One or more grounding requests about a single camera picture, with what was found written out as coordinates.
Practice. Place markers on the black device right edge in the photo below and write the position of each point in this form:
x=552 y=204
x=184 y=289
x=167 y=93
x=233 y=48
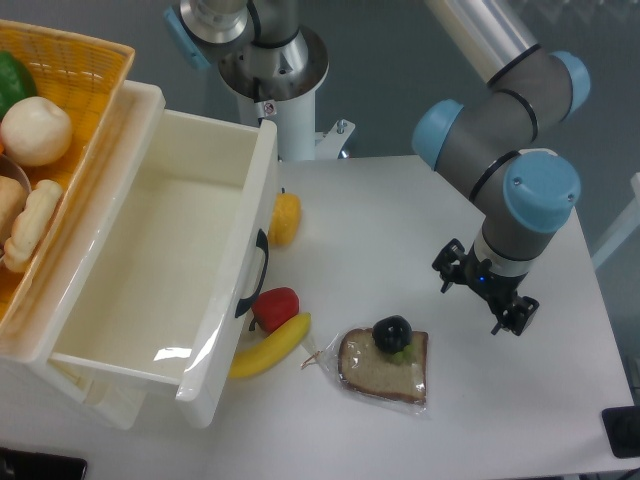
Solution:
x=622 y=429

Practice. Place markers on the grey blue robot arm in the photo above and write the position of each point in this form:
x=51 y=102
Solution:
x=486 y=152

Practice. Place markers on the black device bottom left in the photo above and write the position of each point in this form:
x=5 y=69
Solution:
x=21 y=465

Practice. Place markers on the white open drawer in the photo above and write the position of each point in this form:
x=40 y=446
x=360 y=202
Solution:
x=164 y=304

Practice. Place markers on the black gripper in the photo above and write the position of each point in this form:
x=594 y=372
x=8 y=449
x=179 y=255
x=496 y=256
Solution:
x=493 y=277

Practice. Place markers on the white drawer cabinet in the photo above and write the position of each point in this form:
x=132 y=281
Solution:
x=38 y=322

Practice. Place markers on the green pepper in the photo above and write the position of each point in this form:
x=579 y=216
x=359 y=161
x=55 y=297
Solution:
x=17 y=82

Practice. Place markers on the red bell pepper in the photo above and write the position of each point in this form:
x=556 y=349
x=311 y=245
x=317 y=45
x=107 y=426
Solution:
x=273 y=308

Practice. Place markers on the bread slice in plastic wrap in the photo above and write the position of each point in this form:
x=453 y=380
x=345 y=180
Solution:
x=361 y=370

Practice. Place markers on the yellow orange fruit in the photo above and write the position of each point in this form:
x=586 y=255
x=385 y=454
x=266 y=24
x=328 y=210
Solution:
x=285 y=221

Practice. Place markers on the yellow woven basket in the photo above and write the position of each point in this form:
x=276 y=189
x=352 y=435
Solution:
x=57 y=92

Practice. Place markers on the dark purple mangosteen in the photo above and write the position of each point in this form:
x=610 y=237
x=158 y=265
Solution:
x=392 y=334

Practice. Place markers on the pale peach fruit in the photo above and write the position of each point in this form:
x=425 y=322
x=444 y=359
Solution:
x=36 y=132

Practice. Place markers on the yellow banana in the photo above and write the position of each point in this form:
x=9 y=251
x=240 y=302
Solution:
x=272 y=349

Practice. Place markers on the beige bread roll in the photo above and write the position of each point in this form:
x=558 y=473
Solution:
x=29 y=226

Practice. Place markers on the beige pastry in bowl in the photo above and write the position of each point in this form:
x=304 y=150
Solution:
x=13 y=198

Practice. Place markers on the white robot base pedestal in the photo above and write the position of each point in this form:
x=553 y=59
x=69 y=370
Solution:
x=269 y=61

